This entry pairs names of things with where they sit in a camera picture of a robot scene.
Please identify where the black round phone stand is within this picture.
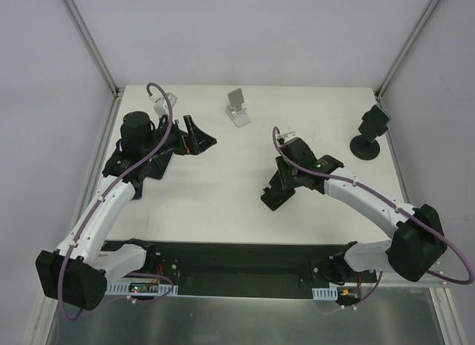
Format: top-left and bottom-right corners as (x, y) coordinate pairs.
(350, 114), (380, 161)

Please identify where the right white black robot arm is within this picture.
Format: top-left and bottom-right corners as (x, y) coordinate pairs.
(268, 134), (448, 283)

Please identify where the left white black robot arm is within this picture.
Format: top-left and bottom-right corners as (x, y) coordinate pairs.
(36, 111), (217, 311)

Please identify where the silver phone stand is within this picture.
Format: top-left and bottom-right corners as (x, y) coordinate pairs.
(226, 88), (251, 128)

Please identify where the dark blue phone left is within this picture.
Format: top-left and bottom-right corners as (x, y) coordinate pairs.
(132, 189), (143, 200)

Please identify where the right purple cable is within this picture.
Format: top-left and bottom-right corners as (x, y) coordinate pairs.
(272, 126), (475, 311)

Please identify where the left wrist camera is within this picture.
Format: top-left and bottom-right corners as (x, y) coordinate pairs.
(149, 93), (177, 117)

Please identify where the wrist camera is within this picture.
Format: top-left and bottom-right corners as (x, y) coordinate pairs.
(149, 93), (177, 117)
(277, 132), (299, 145)

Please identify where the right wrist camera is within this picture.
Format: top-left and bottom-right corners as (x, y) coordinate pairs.
(277, 132), (299, 145)

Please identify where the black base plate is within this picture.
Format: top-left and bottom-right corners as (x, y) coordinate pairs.
(103, 240), (387, 299)

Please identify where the right white cable duct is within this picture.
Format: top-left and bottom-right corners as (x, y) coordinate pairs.
(312, 286), (338, 301)

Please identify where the white cable duct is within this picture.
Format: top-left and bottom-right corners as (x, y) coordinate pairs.
(312, 286), (338, 301)
(105, 281), (178, 298)

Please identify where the left aluminium frame post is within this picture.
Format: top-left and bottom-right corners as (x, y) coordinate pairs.
(60, 0), (121, 98)

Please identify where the aluminium frame post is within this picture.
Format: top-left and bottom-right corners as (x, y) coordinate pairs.
(60, 0), (121, 98)
(374, 0), (443, 102)

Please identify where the aluminium rail right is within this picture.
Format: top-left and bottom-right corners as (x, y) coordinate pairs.
(381, 266), (448, 286)

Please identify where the left white cable duct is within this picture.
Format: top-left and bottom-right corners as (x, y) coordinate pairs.
(105, 281), (178, 298)

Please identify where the right aluminium frame post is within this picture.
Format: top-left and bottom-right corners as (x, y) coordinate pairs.
(374, 0), (443, 102)

